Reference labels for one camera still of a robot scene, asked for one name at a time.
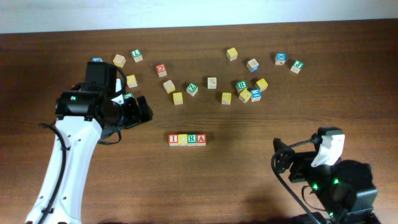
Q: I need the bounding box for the red I block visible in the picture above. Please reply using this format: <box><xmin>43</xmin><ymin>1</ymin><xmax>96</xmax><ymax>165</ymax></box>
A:
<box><xmin>168</xmin><ymin>134</ymin><xmax>178</xmax><ymax>146</ymax></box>

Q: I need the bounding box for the yellow C block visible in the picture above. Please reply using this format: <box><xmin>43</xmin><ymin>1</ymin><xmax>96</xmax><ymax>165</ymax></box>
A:
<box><xmin>178</xmin><ymin>134</ymin><xmax>188</xmax><ymax>146</ymax></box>

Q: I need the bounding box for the green r block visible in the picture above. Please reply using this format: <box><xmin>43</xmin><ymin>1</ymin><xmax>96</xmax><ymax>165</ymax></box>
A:
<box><xmin>187</xmin><ymin>134</ymin><xmax>197</xmax><ymax>146</ymax></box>
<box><xmin>236</xmin><ymin>80</ymin><xmax>248</xmax><ymax>93</ymax></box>

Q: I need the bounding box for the red A block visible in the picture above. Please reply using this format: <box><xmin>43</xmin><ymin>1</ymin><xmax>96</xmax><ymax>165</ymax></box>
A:
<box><xmin>197</xmin><ymin>134</ymin><xmax>207</xmax><ymax>146</ymax></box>

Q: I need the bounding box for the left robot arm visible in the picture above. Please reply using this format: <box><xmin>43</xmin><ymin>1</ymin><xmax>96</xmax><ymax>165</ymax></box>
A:
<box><xmin>25</xmin><ymin>62</ymin><xmax>153</xmax><ymax>223</ymax></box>

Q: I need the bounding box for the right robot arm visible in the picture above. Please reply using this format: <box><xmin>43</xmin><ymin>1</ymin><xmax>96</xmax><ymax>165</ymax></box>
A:
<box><xmin>271</xmin><ymin>127</ymin><xmax>379</xmax><ymax>223</ymax></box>

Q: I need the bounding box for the blue S block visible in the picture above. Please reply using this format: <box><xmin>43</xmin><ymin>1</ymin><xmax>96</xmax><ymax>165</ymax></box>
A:
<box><xmin>91</xmin><ymin>57</ymin><xmax>103</xmax><ymax>62</ymax></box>

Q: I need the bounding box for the plain wood yellow-side block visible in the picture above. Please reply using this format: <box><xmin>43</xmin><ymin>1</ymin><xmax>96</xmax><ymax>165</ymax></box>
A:
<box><xmin>113</xmin><ymin>54</ymin><xmax>126</xmax><ymax>68</ymax></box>

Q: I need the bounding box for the green V block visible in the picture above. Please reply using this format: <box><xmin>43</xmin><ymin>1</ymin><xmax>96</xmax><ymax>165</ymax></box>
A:
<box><xmin>123</xmin><ymin>93</ymin><xmax>134</xmax><ymax>99</ymax></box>

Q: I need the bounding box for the yellow block centre left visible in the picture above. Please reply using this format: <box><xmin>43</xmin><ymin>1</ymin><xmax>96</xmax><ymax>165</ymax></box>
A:
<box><xmin>126</xmin><ymin>75</ymin><xmax>137</xmax><ymax>88</ymax></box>

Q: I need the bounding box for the yellow S block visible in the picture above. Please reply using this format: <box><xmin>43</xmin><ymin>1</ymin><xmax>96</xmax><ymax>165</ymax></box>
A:
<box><xmin>173</xmin><ymin>92</ymin><xmax>183</xmax><ymax>105</ymax></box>

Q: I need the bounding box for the plain wood block centre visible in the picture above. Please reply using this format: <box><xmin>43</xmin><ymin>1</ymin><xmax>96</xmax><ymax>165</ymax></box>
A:
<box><xmin>163</xmin><ymin>80</ymin><xmax>175</xmax><ymax>94</ymax></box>

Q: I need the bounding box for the green L block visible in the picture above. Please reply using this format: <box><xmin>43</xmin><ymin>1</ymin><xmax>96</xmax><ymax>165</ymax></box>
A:
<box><xmin>131</xmin><ymin>49</ymin><xmax>143</xmax><ymax>63</ymax></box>

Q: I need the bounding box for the red Q block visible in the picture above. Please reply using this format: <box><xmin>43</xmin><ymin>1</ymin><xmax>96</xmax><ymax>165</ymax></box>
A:
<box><xmin>156</xmin><ymin>64</ymin><xmax>167</xmax><ymax>77</ymax></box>

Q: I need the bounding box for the green Z block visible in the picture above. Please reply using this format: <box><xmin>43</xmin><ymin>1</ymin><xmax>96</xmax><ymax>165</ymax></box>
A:
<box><xmin>186</xmin><ymin>83</ymin><xmax>198</xmax><ymax>96</ymax></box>

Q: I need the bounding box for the blue I block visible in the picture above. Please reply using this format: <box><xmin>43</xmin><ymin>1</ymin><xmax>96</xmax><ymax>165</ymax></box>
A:
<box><xmin>251</xmin><ymin>89</ymin><xmax>262</xmax><ymax>102</ymax></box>

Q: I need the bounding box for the yellow block pair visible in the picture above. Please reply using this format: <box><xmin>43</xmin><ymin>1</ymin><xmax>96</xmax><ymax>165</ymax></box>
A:
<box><xmin>221</xmin><ymin>92</ymin><xmax>232</xmax><ymax>105</ymax></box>
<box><xmin>239</xmin><ymin>89</ymin><xmax>252</xmax><ymax>103</ymax></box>

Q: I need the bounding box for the plain wood block upright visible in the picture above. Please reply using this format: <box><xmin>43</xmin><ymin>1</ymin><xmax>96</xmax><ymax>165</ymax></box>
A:
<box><xmin>207</xmin><ymin>77</ymin><xmax>217</xmax><ymax>90</ymax></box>

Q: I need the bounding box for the yellow M block right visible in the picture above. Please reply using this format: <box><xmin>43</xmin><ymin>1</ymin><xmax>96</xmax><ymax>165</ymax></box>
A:
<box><xmin>256</xmin><ymin>78</ymin><xmax>269</xmax><ymax>92</ymax></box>

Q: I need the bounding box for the yellow block right pair left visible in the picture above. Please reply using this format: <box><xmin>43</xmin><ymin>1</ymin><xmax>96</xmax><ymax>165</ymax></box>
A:
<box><xmin>221</xmin><ymin>92</ymin><xmax>232</xmax><ymax>105</ymax></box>

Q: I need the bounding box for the green J block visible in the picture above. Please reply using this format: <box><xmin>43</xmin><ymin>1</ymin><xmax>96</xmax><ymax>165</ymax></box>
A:
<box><xmin>290</xmin><ymin>60</ymin><xmax>304</xmax><ymax>74</ymax></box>

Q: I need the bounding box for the wood block blue side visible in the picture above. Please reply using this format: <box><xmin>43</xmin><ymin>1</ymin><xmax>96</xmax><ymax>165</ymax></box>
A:
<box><xmin>246</xmin><ymin>58</ymin><xmax>259</xmax><ymax>72</ymax></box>

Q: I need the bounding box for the blue X block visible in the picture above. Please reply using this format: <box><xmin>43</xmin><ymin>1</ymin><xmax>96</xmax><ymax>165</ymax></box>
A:
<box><xmin>275</xmin><ymin>52</ymin><xmax>287</xmax><ymax>65</ymax></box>

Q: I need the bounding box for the yellow block top right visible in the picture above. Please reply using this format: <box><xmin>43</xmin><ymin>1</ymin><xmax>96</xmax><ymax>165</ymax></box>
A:
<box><xmin>226</xmin><ymin>47</ymin><xmax>238</xmax><ymax>61</ymax></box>

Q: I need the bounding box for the left black cable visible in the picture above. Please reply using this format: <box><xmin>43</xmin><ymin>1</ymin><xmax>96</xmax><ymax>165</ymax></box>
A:
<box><xmin>37</xmin><ymin>67</ymin><xmax>128</xmax><ymax>224</ymax></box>

